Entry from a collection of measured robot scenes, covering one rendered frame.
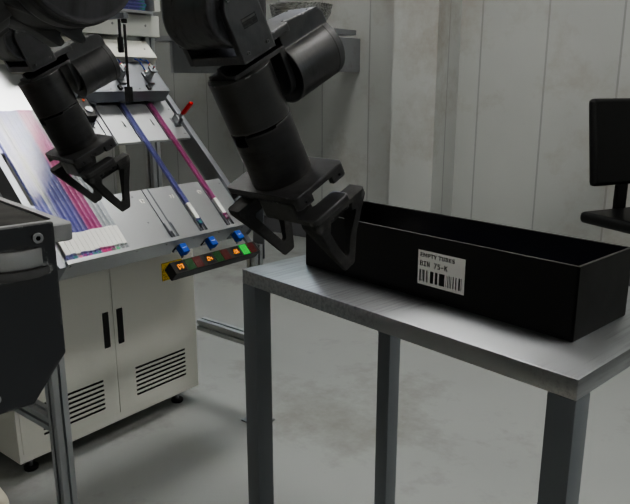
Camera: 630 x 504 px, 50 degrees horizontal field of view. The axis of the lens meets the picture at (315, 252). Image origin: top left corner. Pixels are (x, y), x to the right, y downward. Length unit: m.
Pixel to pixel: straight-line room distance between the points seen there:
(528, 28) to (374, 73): 1.07
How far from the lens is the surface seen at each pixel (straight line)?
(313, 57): 0.62
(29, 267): 0.62
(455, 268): 1.12
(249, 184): 0.64
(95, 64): 0.98
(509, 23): 4.29
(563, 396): 0.94
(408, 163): 4.26
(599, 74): 4.10
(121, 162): 0.96
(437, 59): 4.16
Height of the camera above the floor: 1.16
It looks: 14 degrees down
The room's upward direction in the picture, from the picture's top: straight up
